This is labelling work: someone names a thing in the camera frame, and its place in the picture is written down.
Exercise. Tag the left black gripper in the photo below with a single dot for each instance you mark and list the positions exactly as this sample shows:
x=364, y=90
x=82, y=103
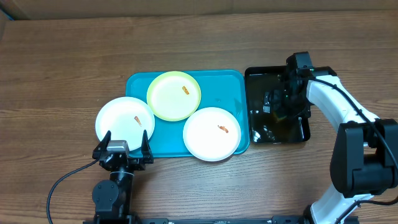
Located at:
x=140, y=165

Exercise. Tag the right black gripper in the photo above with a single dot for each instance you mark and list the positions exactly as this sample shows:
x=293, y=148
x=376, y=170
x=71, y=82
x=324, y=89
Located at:
x=282, y=109

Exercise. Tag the green yellow sponge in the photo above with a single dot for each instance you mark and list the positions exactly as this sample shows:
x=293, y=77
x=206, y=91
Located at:
x=279, y=116

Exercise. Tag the white plate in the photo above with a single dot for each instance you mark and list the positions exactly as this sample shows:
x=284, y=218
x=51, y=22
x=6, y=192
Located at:
x=118, y=115
x=205, y=140

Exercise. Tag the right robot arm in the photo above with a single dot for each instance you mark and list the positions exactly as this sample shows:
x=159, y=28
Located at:
x=364, y=159

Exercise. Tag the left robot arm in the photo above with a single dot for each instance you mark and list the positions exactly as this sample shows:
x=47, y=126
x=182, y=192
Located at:
x=112, y=197

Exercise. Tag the black water tray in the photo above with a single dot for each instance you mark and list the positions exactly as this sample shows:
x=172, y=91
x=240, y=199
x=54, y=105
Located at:
x=262, y=126

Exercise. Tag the orange food scrap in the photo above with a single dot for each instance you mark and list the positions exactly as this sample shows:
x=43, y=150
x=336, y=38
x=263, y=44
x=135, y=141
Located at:
x=138, y=121
x=185, y=90
x=223, y=128

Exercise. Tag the yellow-green plate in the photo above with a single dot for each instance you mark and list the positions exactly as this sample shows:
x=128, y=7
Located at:
x=168, y=101

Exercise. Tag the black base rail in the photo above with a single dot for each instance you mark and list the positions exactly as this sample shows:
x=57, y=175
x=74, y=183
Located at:
x=278, y=219

